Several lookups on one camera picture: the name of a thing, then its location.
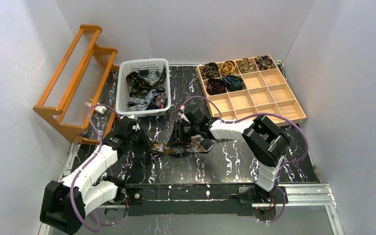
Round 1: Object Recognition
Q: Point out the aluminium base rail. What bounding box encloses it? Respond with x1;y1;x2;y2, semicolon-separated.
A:
39;183;344;235

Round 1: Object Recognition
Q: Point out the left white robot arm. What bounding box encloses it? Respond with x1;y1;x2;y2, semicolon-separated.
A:
40;115;153;235

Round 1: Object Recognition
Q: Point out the rolled yellow tie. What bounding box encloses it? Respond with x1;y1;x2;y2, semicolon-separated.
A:
220;60;236;76

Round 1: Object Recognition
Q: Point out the grey blue tie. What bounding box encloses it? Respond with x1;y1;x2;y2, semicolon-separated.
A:
128;75;160;112

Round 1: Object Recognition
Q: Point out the orange wooden rack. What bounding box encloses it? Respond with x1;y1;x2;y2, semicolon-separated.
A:
33;24;119;144

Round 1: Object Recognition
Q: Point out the rolled dark striped tie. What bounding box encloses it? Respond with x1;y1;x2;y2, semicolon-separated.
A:
255;55;274;71

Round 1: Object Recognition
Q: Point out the small white clip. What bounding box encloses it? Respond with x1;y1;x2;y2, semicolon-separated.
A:
94;105;107;115

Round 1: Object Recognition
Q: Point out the white plastic basket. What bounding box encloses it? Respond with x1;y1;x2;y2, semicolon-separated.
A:
115;58;171;118

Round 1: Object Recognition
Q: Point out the rolled blue black tie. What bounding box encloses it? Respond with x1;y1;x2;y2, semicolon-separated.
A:
222;74;244;92

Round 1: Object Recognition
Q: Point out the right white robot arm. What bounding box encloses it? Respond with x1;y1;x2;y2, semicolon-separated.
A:
166;106;290;202

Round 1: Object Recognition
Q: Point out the dark red purple tie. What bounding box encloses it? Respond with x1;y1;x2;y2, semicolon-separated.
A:
153;93;167;109

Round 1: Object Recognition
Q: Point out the dark camouflage tie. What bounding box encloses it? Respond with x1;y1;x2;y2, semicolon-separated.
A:
126;66;167;98

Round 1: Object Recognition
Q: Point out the rolled dark brown tie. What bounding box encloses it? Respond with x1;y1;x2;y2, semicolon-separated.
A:
201;62;220;80

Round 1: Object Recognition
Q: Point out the orange grey patterned tie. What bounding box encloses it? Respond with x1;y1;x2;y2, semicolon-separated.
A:
149;135;215;155

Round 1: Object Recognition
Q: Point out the rolled dark red tie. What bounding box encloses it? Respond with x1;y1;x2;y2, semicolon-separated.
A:
206;78;227;95

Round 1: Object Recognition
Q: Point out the wooden compartment tray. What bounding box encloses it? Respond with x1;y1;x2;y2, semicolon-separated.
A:
197;55;306;123

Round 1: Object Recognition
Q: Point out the rolled brown multicolour tie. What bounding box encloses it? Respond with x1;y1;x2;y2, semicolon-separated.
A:
238;58;254;73

